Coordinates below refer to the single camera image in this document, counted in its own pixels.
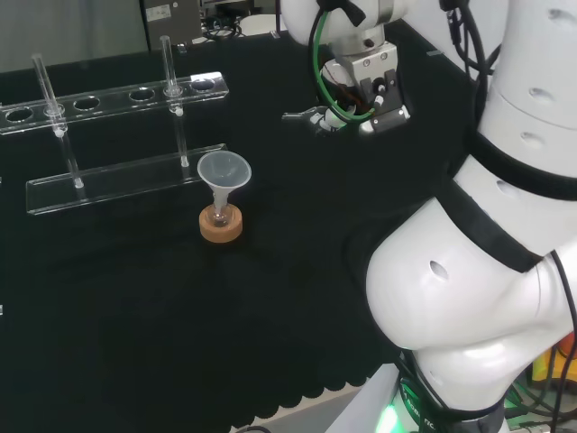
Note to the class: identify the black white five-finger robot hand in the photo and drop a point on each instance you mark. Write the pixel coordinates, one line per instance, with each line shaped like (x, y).
(376, 67)

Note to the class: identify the clear weighing funnel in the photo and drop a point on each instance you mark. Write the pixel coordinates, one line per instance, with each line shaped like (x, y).
(294, 116)

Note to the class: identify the translucent plastic funnel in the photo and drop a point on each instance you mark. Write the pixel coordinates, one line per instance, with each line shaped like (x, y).
(224, 170)

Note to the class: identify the glass round-bottom flask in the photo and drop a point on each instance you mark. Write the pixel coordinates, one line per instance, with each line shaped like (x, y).
(221, 218)

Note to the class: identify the clear acrylic funnel stand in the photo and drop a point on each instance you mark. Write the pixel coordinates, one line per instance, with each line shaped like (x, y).
(112, 178)

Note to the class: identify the dark equipment box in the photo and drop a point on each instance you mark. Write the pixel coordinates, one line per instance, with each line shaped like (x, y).
(171, 22)

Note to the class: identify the pale grey board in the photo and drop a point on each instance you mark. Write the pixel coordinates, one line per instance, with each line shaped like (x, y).
(67, 31)

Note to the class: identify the black bench cloth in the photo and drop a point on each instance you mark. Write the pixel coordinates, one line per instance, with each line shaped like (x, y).
(180, 315)

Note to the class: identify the yellow stop button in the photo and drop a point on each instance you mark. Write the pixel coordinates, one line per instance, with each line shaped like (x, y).
(547, 361)

